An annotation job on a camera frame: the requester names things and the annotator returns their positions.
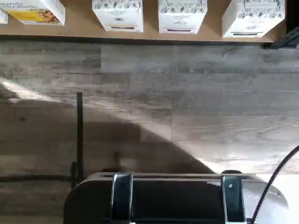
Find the chrome gripper finger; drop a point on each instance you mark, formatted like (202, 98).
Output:
(233, 200)
(121, 198)

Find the wooden shelf board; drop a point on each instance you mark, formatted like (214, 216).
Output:
(77, 31)

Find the white box floral print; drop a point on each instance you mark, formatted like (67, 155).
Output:
(253, 19)

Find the white box orange strip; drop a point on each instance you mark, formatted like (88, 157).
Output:
(118, 16)

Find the white box pink strip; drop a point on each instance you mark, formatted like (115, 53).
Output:
(182, 17)

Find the white yellow granola box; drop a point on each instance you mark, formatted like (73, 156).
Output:
(37, 12)

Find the white snack box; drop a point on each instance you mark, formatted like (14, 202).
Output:
(3, 16)

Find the black metal bar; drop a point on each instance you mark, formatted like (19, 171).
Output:
(80, 135)

